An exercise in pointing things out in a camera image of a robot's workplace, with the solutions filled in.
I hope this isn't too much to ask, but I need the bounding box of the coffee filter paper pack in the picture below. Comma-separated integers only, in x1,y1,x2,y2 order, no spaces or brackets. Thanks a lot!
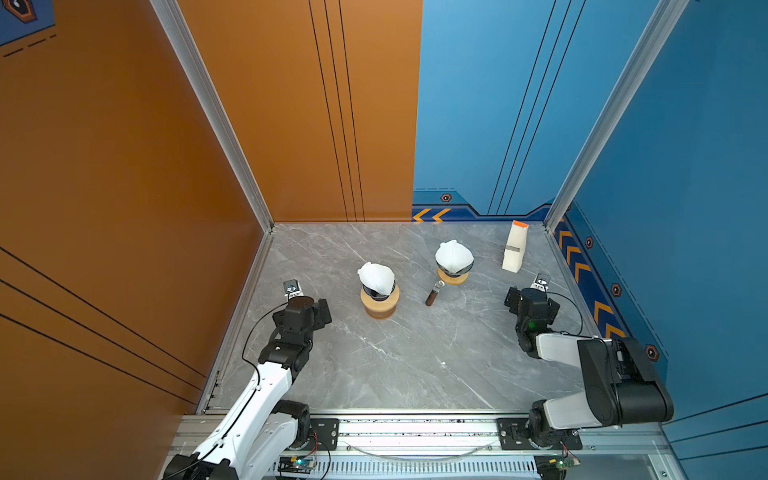
502,220,529,273

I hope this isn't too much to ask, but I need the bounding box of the blue ribbed plastic dripper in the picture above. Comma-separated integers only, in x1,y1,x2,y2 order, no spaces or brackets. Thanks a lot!
362,285,395,302

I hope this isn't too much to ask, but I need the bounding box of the wooden dripper holder ring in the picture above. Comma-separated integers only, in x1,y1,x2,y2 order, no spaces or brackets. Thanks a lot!
360,284,401,313

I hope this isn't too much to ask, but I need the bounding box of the white paper coffee filter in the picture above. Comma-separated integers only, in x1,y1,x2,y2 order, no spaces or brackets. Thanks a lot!
357,262,396,293

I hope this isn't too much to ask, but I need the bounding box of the grey ribbed glass dripper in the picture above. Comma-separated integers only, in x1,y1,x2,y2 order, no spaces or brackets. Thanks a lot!
437,262,474,278

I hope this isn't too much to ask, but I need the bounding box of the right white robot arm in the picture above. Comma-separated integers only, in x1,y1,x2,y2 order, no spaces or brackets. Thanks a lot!
504,287,674,449

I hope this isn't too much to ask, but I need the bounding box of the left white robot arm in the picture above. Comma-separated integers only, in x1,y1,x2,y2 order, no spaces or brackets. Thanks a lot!
162,295,332,479

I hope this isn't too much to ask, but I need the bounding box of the orange glass carafe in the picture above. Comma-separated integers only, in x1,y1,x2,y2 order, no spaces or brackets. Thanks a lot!
364,302,396,320

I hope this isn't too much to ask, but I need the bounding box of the left green circuit board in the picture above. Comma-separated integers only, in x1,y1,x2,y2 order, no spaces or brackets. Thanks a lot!
276,456,317,478

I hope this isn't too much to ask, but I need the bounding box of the green circuit board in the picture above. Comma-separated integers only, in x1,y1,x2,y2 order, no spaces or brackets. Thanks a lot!
534,456,581,480
276,456,317,478

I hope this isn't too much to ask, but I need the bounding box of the right green circuit board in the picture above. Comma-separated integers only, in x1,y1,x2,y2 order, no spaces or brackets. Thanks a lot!
534,456,581,480

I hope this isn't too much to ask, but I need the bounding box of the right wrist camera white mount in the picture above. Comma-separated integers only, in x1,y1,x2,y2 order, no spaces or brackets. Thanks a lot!
531,272,551,293

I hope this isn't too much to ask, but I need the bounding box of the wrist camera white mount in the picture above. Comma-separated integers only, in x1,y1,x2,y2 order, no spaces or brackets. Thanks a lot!
283,279,303,301
531,272,551,293

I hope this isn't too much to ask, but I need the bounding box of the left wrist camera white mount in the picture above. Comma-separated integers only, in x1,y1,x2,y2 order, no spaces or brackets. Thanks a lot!
283,279,303,301

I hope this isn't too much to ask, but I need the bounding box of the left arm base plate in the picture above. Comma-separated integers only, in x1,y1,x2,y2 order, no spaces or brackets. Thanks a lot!
300,416,340,452

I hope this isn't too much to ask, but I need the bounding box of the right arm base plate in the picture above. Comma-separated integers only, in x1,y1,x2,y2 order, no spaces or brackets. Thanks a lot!
496,417,583,451

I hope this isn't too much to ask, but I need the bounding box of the front aluminium rail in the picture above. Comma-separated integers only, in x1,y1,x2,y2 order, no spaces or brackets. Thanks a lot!
157,410,688,480

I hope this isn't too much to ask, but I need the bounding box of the right aluminium corner post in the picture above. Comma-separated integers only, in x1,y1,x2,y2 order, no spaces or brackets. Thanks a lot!
543,0,689,234

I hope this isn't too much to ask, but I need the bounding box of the aluminium corner post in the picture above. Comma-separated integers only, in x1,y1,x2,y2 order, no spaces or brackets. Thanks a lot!
150,0,274,234
543,0,689,234

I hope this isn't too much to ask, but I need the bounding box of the left aluminium corner post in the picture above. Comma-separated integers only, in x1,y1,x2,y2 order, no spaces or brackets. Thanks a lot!
150,0,274,234

